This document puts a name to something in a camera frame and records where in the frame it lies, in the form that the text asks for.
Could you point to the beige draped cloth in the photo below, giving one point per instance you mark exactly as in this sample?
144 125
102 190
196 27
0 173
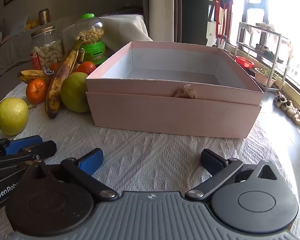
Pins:
125 30

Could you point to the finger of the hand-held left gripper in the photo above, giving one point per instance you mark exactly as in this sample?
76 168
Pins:
40 150
22 145

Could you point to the brown curtain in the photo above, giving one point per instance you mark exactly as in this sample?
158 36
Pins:
192 10

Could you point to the metal shoe rack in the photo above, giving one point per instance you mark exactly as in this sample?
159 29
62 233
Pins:
250 26

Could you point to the red plastic basin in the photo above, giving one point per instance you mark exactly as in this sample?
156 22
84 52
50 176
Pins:
244 62

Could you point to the white standing appliance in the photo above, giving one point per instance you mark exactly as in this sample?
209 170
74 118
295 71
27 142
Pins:
212 33

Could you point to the potted plant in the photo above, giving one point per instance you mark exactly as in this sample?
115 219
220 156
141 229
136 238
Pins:
265 78

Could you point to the pink cardboard box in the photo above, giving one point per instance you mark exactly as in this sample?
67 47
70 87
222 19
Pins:
165 115

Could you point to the yellow pear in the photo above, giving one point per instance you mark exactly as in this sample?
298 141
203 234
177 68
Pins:
12 116

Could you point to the white paper sheet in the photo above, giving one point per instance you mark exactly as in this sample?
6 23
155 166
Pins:
18 25

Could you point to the yellow fruits on sideboard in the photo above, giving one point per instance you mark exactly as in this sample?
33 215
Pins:
32 24

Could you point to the brass tin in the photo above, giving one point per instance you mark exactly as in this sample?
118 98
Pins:
44 16

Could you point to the large brown spotted banana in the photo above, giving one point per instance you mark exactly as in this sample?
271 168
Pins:
57 85

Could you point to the loose peanut in shell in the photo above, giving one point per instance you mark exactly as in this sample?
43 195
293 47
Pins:
32 106

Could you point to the grey cloth covered sideboard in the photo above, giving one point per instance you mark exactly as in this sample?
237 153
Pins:
12 50

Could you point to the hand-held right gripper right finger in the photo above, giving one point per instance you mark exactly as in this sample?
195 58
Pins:
211 160

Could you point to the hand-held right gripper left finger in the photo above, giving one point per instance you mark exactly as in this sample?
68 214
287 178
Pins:
90 161

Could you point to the green candy dispenser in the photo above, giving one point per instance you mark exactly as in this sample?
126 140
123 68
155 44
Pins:
92 33

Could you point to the banana with sticker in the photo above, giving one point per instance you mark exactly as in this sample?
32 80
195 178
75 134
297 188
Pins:
31 75

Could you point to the leafy orange mandarin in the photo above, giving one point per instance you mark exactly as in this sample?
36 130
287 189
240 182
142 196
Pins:
87 67

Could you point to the green pear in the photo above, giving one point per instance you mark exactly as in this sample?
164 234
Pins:
73 92

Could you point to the glass jar of peanuts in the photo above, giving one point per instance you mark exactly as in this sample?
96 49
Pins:
48 47

